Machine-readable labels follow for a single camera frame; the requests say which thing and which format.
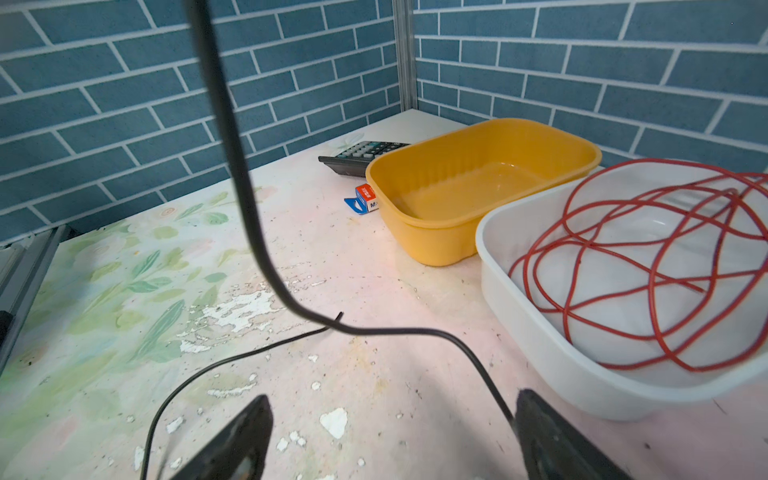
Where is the black calculator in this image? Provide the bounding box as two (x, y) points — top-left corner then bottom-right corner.
(318, 141), (407, 178)

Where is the yellow plastic tub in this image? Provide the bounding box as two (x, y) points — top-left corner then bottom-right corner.
(366, 118), (602, 267)

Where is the black cable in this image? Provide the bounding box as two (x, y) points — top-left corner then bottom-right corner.
(139, 0), (518, 480)

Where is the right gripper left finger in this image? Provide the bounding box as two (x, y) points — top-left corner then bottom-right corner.
(172, 395), (274, 480)

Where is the red cable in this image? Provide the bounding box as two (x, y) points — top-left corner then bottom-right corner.
(507, 158), (768, 373)

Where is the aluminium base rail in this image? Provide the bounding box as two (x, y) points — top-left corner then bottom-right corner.
(1, 225), (71, 370)

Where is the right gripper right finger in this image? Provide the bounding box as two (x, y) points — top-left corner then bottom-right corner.
(516, 389), (630, 480)

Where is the white plastic tub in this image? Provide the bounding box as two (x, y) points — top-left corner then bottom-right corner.
(476, 159), (767, 421)

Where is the pencil box blue white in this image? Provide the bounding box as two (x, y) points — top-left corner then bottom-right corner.
(344, 184), (379, 215)

